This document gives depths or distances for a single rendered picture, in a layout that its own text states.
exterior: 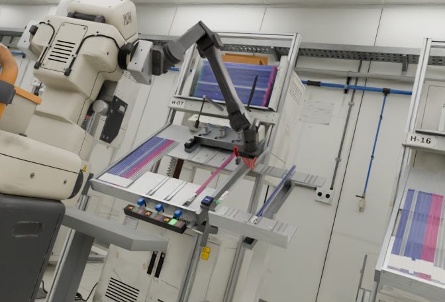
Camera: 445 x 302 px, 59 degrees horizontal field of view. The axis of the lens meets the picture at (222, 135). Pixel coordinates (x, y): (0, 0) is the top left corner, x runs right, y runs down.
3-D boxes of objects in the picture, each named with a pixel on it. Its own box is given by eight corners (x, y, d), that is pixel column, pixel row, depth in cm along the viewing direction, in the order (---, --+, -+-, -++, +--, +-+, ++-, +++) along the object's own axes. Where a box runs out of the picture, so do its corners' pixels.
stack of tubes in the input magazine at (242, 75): (264, 106, 229) (275, 64, 233) (191, 97, 253) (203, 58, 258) (271, 114, 240) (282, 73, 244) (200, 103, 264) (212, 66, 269)
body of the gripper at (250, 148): (243, 148, 180) (242, 133, 176) (263, 151, 175) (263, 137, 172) (236, 154, 175) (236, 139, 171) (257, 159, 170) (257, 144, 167)
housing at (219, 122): (259, 152, 230) (258, 131, 224) (190, 138, 254) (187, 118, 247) (265, 146, 236) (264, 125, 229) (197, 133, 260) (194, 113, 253)
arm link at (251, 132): (241, 128, 167) (254, 130, 166) (245, 121, 173) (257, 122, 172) (242, 143, 170) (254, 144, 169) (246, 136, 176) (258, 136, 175)
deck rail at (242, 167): (200, 224, 180) (198, 214, 177) (197, 224, 180) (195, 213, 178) (265, 148, 232) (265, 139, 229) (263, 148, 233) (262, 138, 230)
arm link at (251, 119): (228, 122, 169) (244, 114, 165) (234, 112, 179) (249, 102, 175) (244, 144, 172) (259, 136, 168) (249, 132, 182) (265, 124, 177)
